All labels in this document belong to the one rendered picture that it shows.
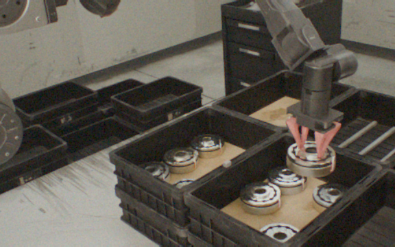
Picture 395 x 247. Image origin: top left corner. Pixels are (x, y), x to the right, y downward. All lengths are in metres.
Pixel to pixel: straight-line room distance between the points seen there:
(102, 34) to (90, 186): 3.00
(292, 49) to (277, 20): 0.07
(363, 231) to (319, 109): 0.34
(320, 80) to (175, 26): 4.10
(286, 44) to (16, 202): 1.04
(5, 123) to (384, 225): 0.88
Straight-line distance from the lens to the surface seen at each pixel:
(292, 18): 1.03
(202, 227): 1.19
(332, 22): 3.19
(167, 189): 1.21
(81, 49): 4.49
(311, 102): 1.03
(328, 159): 1.09
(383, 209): 1.32
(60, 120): 2.67
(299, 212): 1.27
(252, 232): 1.05
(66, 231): 1.52
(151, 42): 4.90
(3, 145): 1.13
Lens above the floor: 1.58
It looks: 26 degrees down
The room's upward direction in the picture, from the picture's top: 5 degrees counter-clockwise
